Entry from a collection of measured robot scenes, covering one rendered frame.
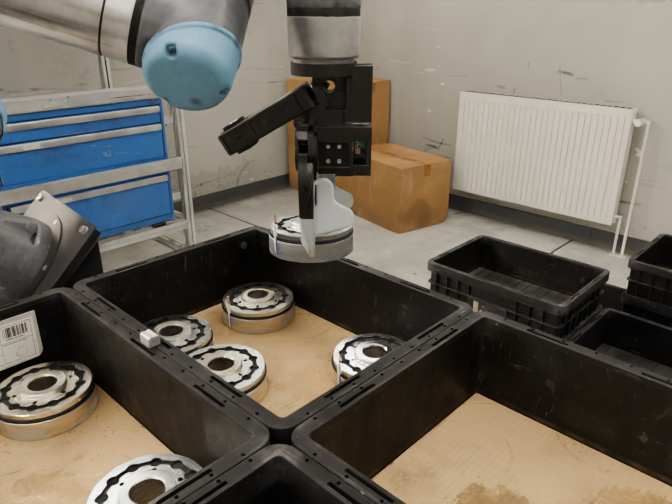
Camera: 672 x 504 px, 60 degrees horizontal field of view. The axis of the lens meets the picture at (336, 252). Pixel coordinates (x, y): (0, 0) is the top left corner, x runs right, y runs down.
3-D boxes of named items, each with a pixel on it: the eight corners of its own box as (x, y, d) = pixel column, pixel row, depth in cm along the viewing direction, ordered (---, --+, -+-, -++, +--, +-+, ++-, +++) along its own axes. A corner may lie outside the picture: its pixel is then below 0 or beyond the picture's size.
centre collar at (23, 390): (9, 390, 63) (8, 385, 63) (52, 369, 67) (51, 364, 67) (33, 406, 61) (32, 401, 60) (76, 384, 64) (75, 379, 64)
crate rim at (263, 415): (70, 301, 73) (67, 284, 72) (257, 238, 93) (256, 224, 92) (281, 459, 47) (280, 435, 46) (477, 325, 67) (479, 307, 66)
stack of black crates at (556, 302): (416, 394, 180) (424, 261, 162) (469, 356, 200) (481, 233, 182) (538, 459, 154) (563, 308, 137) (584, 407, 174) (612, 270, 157)
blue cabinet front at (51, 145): (14, 261, 231) (-20, 118, 209) (173, 217, 279) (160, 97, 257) (16, 263, 229) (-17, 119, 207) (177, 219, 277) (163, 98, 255)
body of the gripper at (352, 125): (370, 183, 62) (373, 64, 57) (290, 182, 62) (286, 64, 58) (368, 165, 69) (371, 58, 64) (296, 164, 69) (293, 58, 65)
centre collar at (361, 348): (345, 353, 70) (345, 349, 70) (376, 340, 73) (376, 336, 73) (373, 372, 67) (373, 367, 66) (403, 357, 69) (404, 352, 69)
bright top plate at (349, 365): (315, 355, 71) (315, 350, 70) (377, 328, 76) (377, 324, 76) (371, 394, 63) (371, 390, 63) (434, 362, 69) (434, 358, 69)
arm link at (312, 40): (283, 17, 56) (291, 16, 63) (284, 67, 58) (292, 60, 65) (361, 17, 56) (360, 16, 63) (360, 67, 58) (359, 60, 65)
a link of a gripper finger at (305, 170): (312, 221, 62) (312, 137, 60) (298, 221, 62) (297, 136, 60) (315, 214, 66) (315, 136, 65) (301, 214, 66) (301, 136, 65)
